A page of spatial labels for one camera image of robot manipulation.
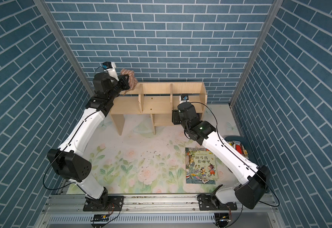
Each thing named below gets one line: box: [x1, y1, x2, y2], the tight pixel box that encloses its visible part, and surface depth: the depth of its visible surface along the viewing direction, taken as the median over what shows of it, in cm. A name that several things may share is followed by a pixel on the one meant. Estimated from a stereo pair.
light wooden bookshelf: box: [109, 81, 208, 136], surface depth 88 cm
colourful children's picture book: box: [185, 147, 219, 185], surface depth 88 cm
